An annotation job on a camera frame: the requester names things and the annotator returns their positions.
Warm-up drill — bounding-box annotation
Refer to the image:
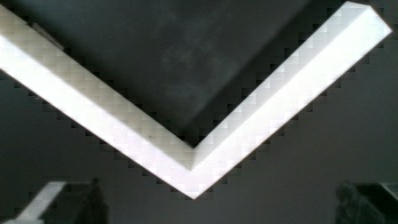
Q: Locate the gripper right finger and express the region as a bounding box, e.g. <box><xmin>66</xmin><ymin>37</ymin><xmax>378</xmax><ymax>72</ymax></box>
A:
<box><xmin>334</xmin><ymin>182</ymin><xmax>398</xmax><ymax>224</ymax></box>

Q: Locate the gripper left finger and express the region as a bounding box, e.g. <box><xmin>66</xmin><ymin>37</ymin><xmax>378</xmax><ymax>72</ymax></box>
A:
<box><xmin>16</xmin><ymin>179</ymin><xmax>108</xmax><ymax>224</ymax></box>

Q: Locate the white U-shaped obstacle fence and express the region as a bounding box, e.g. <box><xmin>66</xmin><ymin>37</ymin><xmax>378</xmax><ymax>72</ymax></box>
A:
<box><xmin>0</xmin><ymin>2</ymin><xmax>391</xmax><ymax>198</ymax></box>

